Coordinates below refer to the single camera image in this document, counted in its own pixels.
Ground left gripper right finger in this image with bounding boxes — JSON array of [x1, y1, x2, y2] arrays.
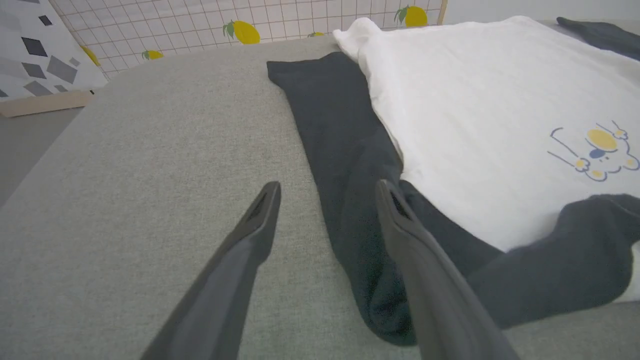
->
[[375, 179, 521, 360]]

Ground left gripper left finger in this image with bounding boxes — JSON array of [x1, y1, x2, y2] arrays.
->
[[140, 181, 282, 360]]

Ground white and dark grey sweatshirt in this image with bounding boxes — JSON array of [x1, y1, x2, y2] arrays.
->
[[266, 15, 640, 347]]

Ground grey fabric sofa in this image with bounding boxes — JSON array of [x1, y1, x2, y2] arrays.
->
[[0, 19, 640, 360]]

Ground light wooden base board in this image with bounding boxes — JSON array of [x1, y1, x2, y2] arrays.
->
[[0, 90, 96, 119]]

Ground lemon print grid partition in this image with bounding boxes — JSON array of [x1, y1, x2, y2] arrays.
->
[[50, 0, 443, 81]]

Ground terrazzo pattern panel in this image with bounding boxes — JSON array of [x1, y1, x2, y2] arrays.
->
[[0, 0, 109, 103]]

